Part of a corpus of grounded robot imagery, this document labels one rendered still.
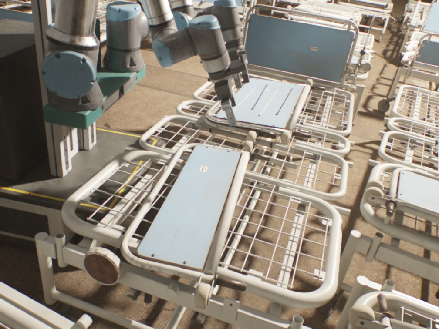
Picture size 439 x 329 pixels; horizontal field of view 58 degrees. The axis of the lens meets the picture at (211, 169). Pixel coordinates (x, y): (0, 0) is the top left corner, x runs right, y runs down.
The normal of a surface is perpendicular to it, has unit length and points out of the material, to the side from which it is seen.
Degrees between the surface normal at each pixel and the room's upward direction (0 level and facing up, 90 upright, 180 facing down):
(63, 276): 0
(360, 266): 0
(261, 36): 90
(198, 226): 1
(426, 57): 90
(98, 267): 90
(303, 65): 90
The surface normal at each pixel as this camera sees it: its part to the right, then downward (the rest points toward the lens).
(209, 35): 0.28, 0.51
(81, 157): 0.11, -0.85
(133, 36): 0.72, 0.43
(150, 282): -0.33, 0.46
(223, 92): -0.03, 0.62
